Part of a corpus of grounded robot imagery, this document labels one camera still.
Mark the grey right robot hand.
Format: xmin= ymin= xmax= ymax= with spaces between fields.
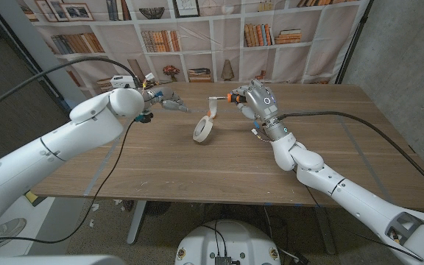
xmin=230 ymin=79 xmax=290 ymax=143

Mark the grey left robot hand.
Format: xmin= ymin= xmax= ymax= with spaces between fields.
xmin=134 ymin=86 xmax=191 ymax=124

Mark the black orange screwdriver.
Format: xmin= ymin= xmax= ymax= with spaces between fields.
xmin=207 ymin=93 xmax=248 ymax=105

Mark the cream masking tape roll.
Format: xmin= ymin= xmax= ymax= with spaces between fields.
xmin=192 ymin=96 xmax=219 ymax=144

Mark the white power strip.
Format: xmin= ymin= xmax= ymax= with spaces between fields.
xmin=110 ymin=75 xmax=138 ymax=89

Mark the printed bookshelf backdrop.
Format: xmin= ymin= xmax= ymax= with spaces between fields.
xmin=15 ymin=0 xmax=371 ymax=108

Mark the black backdrop stand pole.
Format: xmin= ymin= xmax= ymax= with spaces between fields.
xmin=335 ymin=0 xmax=375 ymax=85

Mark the black ribbed round object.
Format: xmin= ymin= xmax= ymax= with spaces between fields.
xmin=144 ymin=201 xmax=172 ymax=217

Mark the grey table leg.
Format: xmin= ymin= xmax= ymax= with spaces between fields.
xmin=313 ymin=205 xmax=337 ymax=255
xmin=126 ymin=200 xmax=149 ymax=246

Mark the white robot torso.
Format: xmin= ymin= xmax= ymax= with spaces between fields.
xmin=174 ymin=219 xmax=282 ymax=265

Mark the yellow black tool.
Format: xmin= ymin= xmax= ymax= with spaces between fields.
xmin=24 ymin=190 xmax=47 ymax=207

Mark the white floor platform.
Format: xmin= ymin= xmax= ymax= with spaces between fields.
xmin=0 ymin=194 xmax=57 ymax=255

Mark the grey sneaker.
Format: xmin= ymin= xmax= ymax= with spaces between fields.
xmin=0 ymin=217 xmax=27 ymax=251

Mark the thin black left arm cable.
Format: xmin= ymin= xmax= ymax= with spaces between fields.
xmin=0 ymin=122 xmax=135 ymax=245

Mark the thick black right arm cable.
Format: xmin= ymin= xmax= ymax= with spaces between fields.
xmin=277 ymin=111 xmax=424 ymax=199

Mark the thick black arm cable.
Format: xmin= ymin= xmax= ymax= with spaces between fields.
xmin=0 ymin=56 xmax=141 ymax=115
xmin=277 ymin=111 xmax=424 ymax=199

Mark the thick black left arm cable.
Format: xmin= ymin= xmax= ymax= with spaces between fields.
xmin=0 ymin=56 xmax=141 ymax=115

